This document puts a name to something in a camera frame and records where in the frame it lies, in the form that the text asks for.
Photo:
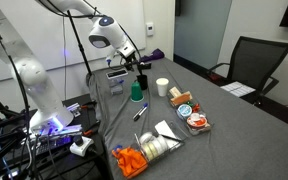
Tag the red green small toy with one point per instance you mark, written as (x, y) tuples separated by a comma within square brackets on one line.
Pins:
[(195, 107)]

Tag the light wooden block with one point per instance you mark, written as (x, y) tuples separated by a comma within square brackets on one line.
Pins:
[(174, 91)]

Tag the white emergency stop box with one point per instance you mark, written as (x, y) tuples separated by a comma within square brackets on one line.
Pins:
[(80, 146)]

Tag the clear tray with toys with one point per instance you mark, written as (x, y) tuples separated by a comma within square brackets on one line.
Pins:
[(202, 131)]

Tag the clear tray with tapes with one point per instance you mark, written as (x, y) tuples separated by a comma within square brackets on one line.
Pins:
[(175, 142)]

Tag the orange cloth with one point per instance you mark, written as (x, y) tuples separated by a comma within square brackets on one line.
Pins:
[(130, 161)]

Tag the red white round container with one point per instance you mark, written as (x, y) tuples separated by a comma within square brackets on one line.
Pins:
[(196, 120)]

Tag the black robot cart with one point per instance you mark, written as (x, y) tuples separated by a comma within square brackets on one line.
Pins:
[(67, 166)]

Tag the black tripod stand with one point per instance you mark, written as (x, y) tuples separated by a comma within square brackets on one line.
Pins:
[(79, 41)]

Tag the white paper card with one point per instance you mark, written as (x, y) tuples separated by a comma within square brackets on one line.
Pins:
[(164, 128)]

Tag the white tape roll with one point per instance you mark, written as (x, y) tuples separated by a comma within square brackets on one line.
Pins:
[(146, 137), (160, 143), (149, 150)]

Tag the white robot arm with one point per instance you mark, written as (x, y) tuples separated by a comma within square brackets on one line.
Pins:
[(34, 80)]

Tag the white wall thermostat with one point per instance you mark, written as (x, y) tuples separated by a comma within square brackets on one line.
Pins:
[(149, 29)]

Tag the green plastic cup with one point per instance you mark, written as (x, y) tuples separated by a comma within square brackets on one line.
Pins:
[(136, 93)]

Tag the gray tablecloth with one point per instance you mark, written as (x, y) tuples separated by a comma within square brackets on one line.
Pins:
[(244, 140)]

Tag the small blue clip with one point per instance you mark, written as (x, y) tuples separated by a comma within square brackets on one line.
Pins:
[(118, 148)]

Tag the white wall whiteboard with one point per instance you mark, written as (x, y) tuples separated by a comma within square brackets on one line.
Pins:
[(134, 20)]

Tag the white paper cup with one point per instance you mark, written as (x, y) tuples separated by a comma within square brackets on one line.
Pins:
[(162, 88)]

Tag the black mug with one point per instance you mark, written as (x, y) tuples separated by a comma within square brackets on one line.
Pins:
[(142, 83)]

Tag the black silver marker pen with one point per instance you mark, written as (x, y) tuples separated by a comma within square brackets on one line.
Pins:
[(139, 114)]

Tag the brown wooden block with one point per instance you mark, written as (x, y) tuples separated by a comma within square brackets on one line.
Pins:
[(182, 99)]

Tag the blue pen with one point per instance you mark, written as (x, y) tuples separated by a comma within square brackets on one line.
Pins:
[(120, 81)]

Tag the blue white round container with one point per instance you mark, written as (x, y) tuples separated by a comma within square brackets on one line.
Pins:
[(184, 110)]

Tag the black mesh office chair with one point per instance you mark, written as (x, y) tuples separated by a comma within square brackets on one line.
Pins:
[(254, 63)]

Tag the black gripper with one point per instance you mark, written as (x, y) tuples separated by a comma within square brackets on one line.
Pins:
[(129, 61)]

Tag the clear plastic pen holder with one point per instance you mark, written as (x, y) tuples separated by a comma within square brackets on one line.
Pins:
[(116, 89)]

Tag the white paper sheet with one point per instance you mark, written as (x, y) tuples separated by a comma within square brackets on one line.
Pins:
[(237, 89)]

